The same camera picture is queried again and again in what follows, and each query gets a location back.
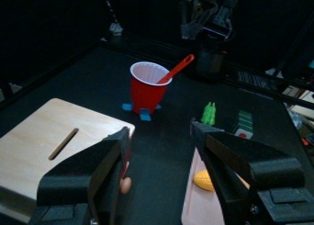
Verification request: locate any red plastic spoon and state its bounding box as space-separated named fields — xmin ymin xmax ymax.
xmin=156 ymin=53 xmax=196 ymax=85

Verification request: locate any hanging cable with white plug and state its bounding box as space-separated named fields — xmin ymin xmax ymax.
xmin=99 ymin=0 xmax=124 ymax=38

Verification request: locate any wooden cutting board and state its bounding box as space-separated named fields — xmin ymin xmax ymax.
xmin=0 ymin=97 xmax=136 ymax=223

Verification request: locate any yellow toy corn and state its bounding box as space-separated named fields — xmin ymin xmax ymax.
xmin=192 ymin=169 xmax=250 ymax=193

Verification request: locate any green striped small box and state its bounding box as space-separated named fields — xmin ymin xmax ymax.
xmin=231 ymin=109 xmax=255 ymax=141

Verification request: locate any red plastic cup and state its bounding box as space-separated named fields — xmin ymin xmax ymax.
xmin=128 ymin=61 xmax=172 ymax=116

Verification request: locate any pink plate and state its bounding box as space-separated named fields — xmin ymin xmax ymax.
xmin=180 ymin=147 xmax=251 ymax=225

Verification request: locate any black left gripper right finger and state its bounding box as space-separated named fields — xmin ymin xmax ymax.
xmin=188 ymin=118 xmax=314 ymax=225

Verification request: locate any green toy vegetable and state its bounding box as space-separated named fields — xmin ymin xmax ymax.
xmin=200 ymin=101 xmax=216 ymax=127

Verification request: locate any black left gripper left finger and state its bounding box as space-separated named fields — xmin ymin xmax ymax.
xmin=26 ymin=126 xmax=132 ymax=225

